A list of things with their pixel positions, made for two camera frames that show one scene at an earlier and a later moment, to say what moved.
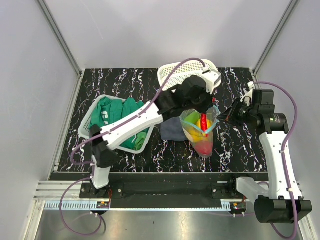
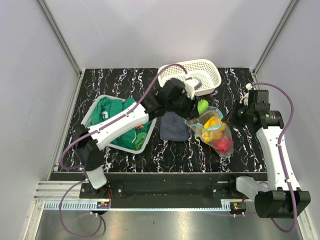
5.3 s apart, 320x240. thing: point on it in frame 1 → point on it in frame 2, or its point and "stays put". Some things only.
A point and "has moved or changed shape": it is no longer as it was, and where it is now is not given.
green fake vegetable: [193, 117] has moved or changed shape
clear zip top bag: [199, 127] has moved or changed shape
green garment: [107, 109] stays put
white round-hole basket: [193, 67] stays put
